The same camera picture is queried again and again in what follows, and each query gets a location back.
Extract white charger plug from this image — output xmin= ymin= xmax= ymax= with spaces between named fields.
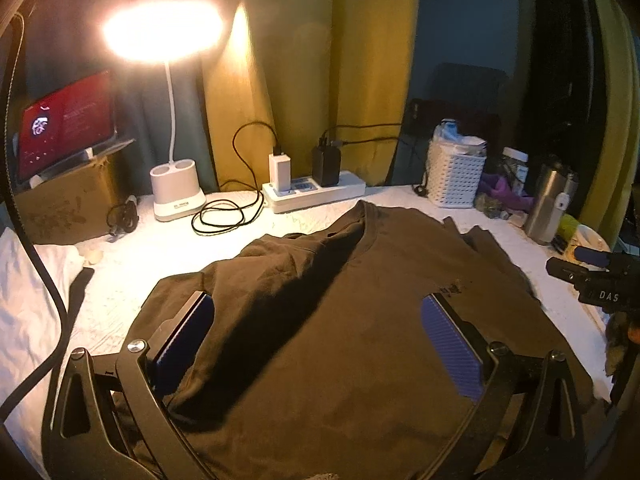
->
xmin=269 ymin=154 xmax=291 ymax=193

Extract yellow curtain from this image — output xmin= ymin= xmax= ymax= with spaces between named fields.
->
xmin=202 ymin=0 xmax=419 ymax=190

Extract white knitted blanket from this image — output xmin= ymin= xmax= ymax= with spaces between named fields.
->
xmin=77 ymin=185 xmax=612 ymax=399

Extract purple cloth item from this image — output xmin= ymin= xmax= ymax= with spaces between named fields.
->
xmin=477 ymin=174 xmax=534 ymax=212

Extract small black earphones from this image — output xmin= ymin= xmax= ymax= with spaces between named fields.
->
xmin=106 ymin=195 xmax=139 ymax=236

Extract tablet with red screen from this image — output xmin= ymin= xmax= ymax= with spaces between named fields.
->
xmin=15 ymin=70 xmax=134 ymax=188

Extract white pillow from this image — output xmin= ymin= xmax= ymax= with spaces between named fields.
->
xmin=0 ymin=228 xmax=61 ymax=479

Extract white power strip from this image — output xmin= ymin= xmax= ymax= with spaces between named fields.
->
xmin=262 ymin=170 xmax=367 ymax=214

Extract dark brown t-shirt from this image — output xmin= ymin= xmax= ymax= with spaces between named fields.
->
xmin=129 ymin=202 xmax=568 ymax=479

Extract thick black braided cable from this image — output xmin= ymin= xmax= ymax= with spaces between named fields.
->
xmin=0 ymin=8 xmax=72 ymax=424

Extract black charger adapter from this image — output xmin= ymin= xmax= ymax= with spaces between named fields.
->
xmin=311 ymin=145 xmax=341 ymax=188

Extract black coiled charging cable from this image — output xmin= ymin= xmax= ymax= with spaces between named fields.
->
xmin=191 ymin=120 xmax=284 ymax=236

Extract stainless steel tumbler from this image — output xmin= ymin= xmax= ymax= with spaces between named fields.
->
xmin=524 ymin=159 xmax=578 ymax=245

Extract brown cardboard box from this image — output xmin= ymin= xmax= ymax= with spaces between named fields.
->
xmin=15 ymin=153 xmax=131 ymax=245

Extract white cartoon mug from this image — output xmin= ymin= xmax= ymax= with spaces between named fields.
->
xmin=567 ymin=223 xmax=611 ymax=255

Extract white plastic basket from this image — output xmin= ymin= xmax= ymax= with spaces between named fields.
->
xmin=426 ymin=118 xmax=487 ymax=209

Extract white desk lamp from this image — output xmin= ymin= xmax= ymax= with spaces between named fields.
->
xmin=101 ymin=0 xmax=224 ymax=222

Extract clear jar white lid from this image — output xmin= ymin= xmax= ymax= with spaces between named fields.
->
xmin=501 ymin=148 xmax=528 ymax=196

